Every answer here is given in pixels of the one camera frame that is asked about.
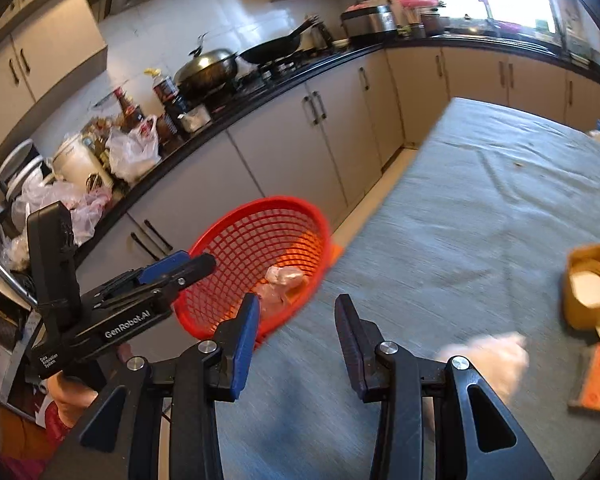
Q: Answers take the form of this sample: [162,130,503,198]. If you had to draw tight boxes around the black steel rice cooker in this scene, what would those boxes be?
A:
[341,2,398,41]

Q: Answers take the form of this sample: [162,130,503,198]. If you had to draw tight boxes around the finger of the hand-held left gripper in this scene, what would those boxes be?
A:
[92,253,217,322]
[80,250,193,307]

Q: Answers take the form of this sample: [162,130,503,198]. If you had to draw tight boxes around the red plastic mesh basket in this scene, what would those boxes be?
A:
[172,196,333,343]

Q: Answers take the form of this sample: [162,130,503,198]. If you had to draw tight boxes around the dark bottle red cap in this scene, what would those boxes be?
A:
[112,87,146,131]

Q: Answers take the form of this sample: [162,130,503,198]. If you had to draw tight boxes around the gas stove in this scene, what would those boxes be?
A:
[237,47,331,91]

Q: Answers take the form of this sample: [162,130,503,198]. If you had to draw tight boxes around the square steel container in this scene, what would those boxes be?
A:
[180,105,213,133]

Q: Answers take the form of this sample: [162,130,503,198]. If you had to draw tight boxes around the steel kettle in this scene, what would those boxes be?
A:
[310,21,333,48]

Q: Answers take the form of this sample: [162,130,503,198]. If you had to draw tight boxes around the yellow cup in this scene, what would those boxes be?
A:
[560,243,600,331]

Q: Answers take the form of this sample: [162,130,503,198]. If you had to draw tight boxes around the white plastic bag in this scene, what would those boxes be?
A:
[105,115,163,183]

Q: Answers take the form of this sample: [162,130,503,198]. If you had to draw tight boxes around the pink plastic bags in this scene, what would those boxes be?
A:
[10,175,113,246]

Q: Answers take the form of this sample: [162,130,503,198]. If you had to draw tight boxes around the dark bottle yellow cap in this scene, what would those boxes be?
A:
[145,67,183,111]

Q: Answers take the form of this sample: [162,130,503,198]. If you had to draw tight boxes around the white tissue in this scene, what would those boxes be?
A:
[432,332,531,431]

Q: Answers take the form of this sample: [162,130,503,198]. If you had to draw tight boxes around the orange packet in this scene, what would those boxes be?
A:
[567,342,600,416]

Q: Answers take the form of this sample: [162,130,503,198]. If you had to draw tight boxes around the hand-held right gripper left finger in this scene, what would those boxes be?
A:
[40,292,262,480]

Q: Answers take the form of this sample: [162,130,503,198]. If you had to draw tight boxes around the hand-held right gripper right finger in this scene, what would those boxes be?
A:
[334,294,556,480]

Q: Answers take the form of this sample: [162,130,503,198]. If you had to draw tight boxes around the lidded steel wok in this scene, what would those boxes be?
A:
[172,34,241,98]

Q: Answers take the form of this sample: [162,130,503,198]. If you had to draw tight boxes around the black wok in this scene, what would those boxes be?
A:
[239,16,326,66]

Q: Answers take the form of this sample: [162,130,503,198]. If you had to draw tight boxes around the crumpled pale tissue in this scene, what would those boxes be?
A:
[252,265,306,318]

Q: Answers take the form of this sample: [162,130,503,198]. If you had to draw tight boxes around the white electric kettle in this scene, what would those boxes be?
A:
[52,132,116,196]

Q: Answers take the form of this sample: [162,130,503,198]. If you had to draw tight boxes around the dark cooking pot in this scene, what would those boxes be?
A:
[417,5,446,36]

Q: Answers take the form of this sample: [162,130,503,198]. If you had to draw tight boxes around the beige base cabinets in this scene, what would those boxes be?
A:
[72,46,600,361]

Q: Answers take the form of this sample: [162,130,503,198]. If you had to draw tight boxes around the person's left hand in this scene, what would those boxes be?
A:
[46,374,102,430]

